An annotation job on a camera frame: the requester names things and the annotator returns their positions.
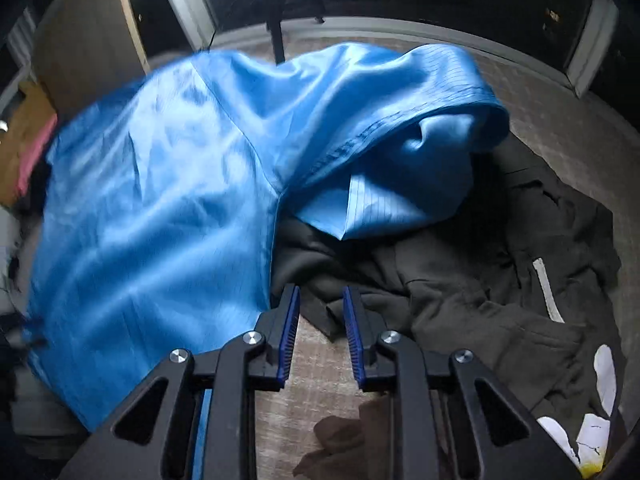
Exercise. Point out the white floral print cloth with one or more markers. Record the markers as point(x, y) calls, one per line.
point(597, 430)

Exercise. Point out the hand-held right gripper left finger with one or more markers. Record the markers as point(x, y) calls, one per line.
point(289, 340)

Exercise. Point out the black tripod stand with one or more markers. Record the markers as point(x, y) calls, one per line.
point(277, 35)

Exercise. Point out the brown cloth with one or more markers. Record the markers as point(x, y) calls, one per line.
point(340, 440)

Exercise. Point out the blue striped zip jacket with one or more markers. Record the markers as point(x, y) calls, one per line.
point(175, 185)

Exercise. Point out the beige plaid blanket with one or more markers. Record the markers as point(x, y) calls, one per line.
point(550, 125)

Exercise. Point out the dark grey hoodie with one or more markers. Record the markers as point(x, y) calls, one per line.
point(450, 270)

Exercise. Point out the white window frame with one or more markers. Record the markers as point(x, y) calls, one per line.
point(185, 5)

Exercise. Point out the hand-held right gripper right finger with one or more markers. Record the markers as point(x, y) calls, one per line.
point(352, 340)

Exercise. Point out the pink folded cloth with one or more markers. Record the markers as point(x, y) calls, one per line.
point(37, 155)

